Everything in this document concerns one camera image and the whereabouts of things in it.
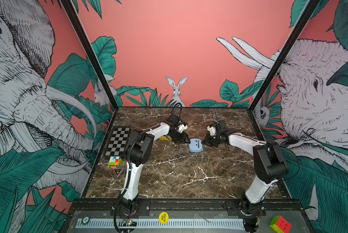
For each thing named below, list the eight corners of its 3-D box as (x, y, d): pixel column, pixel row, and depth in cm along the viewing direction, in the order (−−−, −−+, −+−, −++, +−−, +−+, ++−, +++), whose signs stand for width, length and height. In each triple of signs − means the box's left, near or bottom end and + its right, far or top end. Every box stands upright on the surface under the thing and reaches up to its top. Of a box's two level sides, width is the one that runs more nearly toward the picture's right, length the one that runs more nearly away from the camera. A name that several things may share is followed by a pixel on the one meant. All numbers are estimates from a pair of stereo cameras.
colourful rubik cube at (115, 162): (110, 168, 89) (107, 164, 85) (113, 160, 92) (110, 156, 88) (120, 168, 89) (118, 164, 85) (122, 160, 92) (120, 156, 88)
